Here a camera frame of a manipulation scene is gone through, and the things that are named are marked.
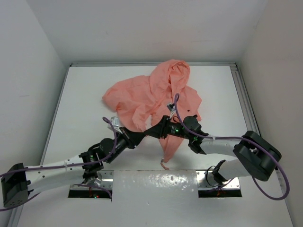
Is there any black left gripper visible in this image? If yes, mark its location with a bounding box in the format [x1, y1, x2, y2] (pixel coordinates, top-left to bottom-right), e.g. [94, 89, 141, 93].
[106, 126, 144, 163]

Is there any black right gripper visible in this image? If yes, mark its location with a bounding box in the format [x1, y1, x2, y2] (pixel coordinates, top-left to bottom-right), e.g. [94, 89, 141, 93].
[144, 115, 192, 140]

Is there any salmon pink hooded jacket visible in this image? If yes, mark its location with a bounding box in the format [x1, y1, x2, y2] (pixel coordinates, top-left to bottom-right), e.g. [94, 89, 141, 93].
[101, 59, 202, 164]

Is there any metal zipper pull pink tab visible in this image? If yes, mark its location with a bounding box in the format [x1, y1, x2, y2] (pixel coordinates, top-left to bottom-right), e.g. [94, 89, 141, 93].
[160, 158, 169, 170]

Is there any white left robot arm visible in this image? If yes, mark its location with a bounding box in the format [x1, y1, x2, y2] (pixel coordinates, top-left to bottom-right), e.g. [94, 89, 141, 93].
[0, 127, 145, 211]

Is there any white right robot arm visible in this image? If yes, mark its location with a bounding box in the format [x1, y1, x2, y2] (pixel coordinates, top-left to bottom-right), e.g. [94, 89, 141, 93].
[144, 115, 282, 186]

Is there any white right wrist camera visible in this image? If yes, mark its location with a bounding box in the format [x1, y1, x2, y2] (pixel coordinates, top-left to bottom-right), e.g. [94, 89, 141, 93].
[167, 103, 175, 112]

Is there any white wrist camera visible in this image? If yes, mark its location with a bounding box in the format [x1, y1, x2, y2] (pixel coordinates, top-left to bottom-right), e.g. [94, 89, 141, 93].
[107, 116, 122, 131]
[167, 103, 175, 112]

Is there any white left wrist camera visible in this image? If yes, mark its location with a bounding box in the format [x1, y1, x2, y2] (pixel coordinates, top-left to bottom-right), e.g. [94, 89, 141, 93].
[107, 116, 122, 131]

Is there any aluminium frame right rail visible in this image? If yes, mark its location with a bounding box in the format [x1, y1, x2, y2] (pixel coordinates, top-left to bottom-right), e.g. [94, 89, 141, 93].
[231, 63, 270, 166]

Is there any aluminium frame rail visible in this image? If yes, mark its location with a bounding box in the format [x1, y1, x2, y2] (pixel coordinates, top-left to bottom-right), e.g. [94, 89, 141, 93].
[70, 61, 237, 67]
[231, 63, 270, 166]

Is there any aluminium frame back rail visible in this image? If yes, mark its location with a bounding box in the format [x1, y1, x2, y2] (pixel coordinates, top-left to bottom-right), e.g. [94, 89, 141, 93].
[70, 61, 237, 67]

